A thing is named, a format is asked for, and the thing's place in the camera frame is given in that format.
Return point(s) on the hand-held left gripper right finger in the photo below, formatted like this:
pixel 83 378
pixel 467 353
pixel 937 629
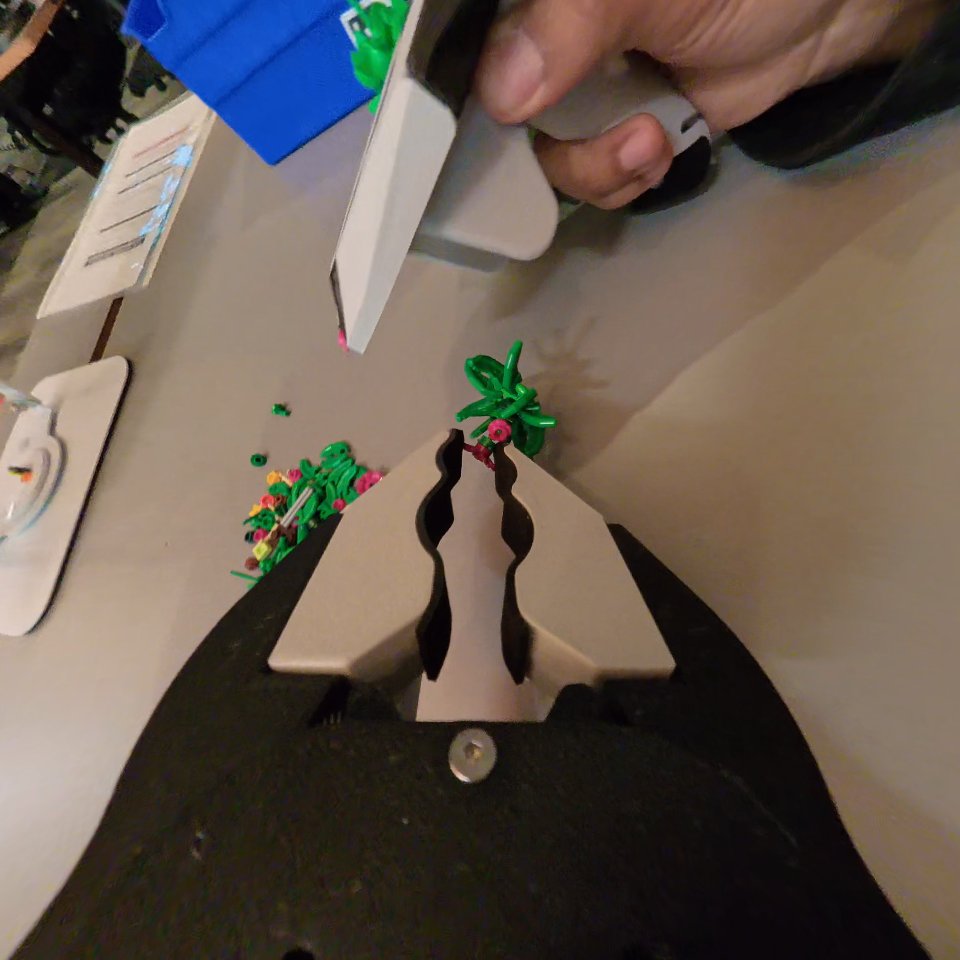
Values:
pixel 592 592

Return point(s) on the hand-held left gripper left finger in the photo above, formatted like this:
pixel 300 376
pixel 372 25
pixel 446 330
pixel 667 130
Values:
pixel 360 592

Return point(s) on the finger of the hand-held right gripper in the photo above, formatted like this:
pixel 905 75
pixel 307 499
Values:
pixel 397 202
pixel 337 307

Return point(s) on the pile of toy brick pieces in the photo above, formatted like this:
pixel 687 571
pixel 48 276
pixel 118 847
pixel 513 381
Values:
pixel 330 480

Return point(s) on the pink toy flower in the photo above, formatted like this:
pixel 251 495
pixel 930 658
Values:
pixel 480 454

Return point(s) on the green spiky toy plant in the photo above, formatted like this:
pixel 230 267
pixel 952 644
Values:
pixel 510 397

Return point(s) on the person's right hand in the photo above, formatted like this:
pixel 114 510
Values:
pixel 675 52

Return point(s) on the pink toy brick flowerpot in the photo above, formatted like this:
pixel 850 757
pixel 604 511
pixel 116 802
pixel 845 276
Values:
pixel 375 52

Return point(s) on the blue plastic bin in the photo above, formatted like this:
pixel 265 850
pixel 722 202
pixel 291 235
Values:
pixel 255 67

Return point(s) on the laminated paper sheet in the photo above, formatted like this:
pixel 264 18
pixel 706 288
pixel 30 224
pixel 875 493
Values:
pixel 127 217

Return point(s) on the white metal stand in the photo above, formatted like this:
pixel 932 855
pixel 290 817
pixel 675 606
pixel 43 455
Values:
pixel 82 450

